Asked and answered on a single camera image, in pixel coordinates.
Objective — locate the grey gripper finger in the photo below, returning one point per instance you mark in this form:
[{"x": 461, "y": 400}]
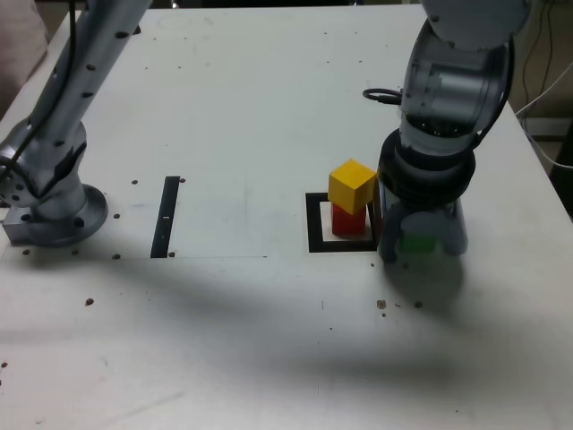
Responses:
[
  {"x": 430, "y": 224},
  {"x": 388, "y": 233}
]

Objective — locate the green cube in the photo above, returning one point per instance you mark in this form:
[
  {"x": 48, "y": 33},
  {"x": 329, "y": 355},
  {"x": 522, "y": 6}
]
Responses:
[{"x": 418, "y": 245}]

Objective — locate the red cube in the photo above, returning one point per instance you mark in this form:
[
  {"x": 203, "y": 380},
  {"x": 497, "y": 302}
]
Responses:
[{"x": 347, "y": 221}]

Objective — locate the yellow cube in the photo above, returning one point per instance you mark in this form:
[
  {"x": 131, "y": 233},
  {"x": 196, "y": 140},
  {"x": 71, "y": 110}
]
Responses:
[{"x": 347, "y": 188}]

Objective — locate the black tape square outline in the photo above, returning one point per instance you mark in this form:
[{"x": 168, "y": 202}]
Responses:
[{"x": 313, "y": 224}]

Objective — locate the dark grey box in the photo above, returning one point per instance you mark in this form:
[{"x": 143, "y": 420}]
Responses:
[{"x": 550, "y": 126}]

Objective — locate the black tape strip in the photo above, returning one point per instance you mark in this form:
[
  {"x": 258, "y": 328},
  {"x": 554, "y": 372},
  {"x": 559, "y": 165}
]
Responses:
[{"x": 163, "y": 224}]

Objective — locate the white metal post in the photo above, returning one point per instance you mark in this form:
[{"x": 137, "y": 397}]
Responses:
[{"x": 520, "y": 56}]

